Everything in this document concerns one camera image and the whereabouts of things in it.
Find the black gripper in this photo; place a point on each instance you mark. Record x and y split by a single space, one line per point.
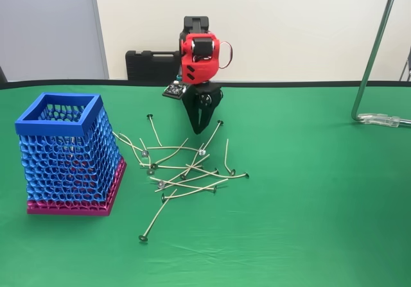
201 95

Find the candle wick with metal tab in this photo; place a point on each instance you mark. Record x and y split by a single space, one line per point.
220 122
160 183
144 153
183 177
143 237
214 189
201 165
232 172
153 166
150 116
163 197
201 152
120 135
149 172
216 171
246 175

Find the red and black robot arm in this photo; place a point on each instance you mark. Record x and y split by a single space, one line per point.
200 72

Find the blue magenta lattice basket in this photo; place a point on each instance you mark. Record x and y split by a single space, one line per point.
48 128

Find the black plastic tool case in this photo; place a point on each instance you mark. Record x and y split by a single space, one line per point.
151 68

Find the green table cloth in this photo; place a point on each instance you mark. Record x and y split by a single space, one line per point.
289 219

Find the clear plastic stand clamp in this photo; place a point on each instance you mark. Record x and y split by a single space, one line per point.
379 119

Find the chrome metal stand pole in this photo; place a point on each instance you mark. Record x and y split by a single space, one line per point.
376 43

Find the small camera board on bracket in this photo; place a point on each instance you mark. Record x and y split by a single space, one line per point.
175 89

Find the metal chair frame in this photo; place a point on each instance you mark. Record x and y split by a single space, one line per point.
410 54

